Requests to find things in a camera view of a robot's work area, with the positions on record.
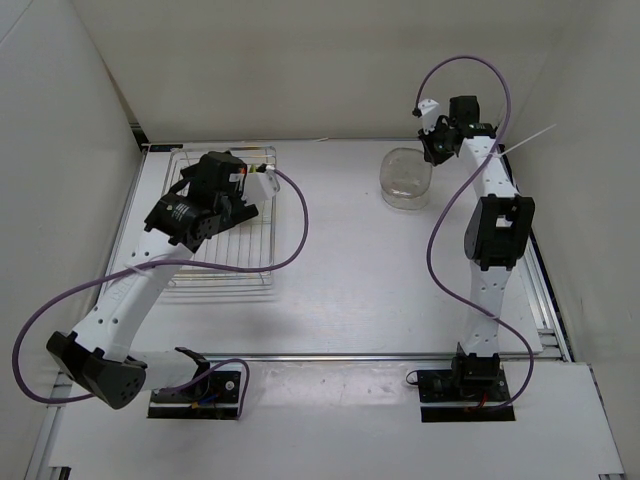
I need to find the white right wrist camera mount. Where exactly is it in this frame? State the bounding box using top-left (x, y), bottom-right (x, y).
top-left (418, 99), bottom-right (442, 134)

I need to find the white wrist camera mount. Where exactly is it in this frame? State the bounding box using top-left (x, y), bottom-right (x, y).
top-left (242, 167), bottom-right (280, 205)
top-left (418, 99), bottom-right (442, 134)

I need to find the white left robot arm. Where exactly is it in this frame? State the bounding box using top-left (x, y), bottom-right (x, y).
top-left (46, 151), bottom-right (280, 409)

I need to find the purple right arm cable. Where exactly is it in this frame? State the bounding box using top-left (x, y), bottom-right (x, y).
top-left (412, 56), bottom-right (534, 414)

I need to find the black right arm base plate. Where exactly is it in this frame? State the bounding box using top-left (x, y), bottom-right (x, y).
top-left (405, 369), bottom-right (516, 424)

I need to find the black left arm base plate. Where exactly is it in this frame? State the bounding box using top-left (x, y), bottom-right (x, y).
top-left (147, 358), bottom-right (251, 421)

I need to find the clear textured glass plate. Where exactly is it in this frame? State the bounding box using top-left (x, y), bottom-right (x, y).
top-left (381, 189), bottom-right (430, 211)

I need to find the chrome wire dish rack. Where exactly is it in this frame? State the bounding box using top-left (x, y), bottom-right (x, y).
top-left (163, 145), bottom-right (276, 291)

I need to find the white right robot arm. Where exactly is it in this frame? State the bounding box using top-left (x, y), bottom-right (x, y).
top-left (414, 96), bottom-right (535, 404)

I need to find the blue brand label sticker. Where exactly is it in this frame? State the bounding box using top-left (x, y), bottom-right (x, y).
top-left (148, 144), bottom-right (183, 153)

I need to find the front aluminium rail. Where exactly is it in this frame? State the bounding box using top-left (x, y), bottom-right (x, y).
top-left (202, 352), bottom-right (454, 362)

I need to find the white cable tie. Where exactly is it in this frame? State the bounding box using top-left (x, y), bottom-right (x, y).
top-left (493, 123), bottom-right (557, 158)

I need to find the aluminium table edge rail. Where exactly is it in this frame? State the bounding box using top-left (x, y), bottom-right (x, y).
top-left (518, 241), bottom-right (573, 362)

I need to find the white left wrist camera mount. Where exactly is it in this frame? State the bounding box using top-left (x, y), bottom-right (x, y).
top-left (242, 167), bottom-right (280, 205)

